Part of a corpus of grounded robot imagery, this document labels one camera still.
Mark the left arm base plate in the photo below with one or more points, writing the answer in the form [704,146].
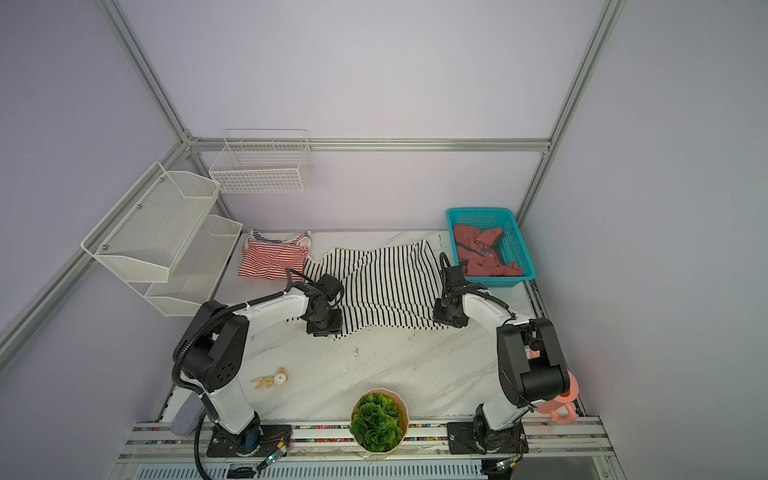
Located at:
[259,442]

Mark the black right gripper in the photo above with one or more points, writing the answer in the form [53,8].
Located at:
[437,317]

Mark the grey oval pad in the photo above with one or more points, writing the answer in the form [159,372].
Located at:
[190,413]

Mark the white mesh lower shelf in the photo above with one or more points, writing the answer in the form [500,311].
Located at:
[197,276]

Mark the pink watering can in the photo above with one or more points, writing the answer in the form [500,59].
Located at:
[562,408]

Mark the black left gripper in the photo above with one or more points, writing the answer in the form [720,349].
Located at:
[335,328]

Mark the teal plastic basket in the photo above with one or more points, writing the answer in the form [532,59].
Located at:
[513,246]

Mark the dark red tank top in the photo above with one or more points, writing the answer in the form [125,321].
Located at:
[479,252]

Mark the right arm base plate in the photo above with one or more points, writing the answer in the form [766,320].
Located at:
[476,438]

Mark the green plant in pot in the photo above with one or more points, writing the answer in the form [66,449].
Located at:
[379,421]

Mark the small yellow white toy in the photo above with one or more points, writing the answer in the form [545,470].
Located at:
[279,378]

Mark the white wire wall basket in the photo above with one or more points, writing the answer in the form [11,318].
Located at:
[263,161]

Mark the black white striped tank top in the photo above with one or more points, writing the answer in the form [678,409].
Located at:
[393,286]

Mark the aluminium front rail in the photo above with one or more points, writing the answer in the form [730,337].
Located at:
[425,438]

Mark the red white striped tank top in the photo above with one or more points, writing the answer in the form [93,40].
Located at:
[271,259]

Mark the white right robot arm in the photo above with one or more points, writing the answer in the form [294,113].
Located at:
[531,366]

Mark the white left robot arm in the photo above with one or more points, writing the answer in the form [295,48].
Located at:
[208,358]

